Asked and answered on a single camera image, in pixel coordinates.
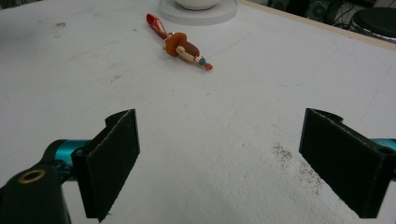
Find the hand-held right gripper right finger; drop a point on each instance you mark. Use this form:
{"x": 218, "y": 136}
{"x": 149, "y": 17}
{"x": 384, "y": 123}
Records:
{"x": 345, "y": 161}

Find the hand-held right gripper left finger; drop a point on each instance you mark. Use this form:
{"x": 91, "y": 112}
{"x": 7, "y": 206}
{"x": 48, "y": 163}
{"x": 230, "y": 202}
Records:
{"x": 107, "y": 161}

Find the black round stool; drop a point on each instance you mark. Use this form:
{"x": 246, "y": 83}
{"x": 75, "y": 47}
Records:
{"x": 375, "y": 21}

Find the dark speaker box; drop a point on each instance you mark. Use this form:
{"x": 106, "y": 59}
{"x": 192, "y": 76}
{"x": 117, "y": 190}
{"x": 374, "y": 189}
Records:
{"x": 317, "y": 11}

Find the white round plate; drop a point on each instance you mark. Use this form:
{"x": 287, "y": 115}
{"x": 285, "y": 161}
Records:
{"x": 199, "y": 14}

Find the white bowl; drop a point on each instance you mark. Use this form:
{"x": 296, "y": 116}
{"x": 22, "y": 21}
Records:
{"x": 197, "y": 3}

